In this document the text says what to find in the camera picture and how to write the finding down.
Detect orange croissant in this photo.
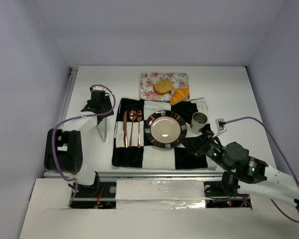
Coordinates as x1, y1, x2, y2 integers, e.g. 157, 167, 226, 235
170, 87, 189, 106

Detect metal serving tongs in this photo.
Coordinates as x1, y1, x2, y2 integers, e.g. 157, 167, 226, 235
96, 118, 107, 142

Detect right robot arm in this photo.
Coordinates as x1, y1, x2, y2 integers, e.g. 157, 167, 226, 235
179, 130, 299, 212

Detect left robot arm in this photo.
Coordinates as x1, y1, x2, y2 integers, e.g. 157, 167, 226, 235
44, 85, 116, 191

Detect brown bread slice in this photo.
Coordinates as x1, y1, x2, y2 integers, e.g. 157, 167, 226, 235
153, 79, 173, 95

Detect metal cup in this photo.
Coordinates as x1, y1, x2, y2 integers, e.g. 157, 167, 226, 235
190, 112, 208, 132

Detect copper knife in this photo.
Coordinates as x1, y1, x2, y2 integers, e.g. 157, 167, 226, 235
123, 111, 128, 147

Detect striped rim dinner plate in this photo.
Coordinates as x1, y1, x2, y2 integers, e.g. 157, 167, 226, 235
144, 111, 187, 149

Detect copper spoon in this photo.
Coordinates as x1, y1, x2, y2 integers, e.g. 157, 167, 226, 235
129, 110, 137, 147

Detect copper fork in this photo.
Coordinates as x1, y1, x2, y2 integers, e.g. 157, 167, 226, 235
137, 110, 142, 148

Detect black white checkered cloth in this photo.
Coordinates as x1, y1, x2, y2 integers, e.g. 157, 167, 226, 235
112, 98, 217, 170

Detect floral rectangular tray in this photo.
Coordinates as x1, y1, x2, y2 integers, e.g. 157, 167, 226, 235
139, 72, 189, 102

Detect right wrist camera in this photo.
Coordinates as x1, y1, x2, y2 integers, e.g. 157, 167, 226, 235
215, 118, 226, 131

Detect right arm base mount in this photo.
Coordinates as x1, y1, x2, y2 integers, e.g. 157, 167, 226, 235
203, 181, 252, 209

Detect aluminium rail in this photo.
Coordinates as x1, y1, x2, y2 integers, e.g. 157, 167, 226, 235
41, 171, 225, 181

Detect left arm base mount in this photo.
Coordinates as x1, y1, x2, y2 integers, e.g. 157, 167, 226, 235
69, 172, 117, 209

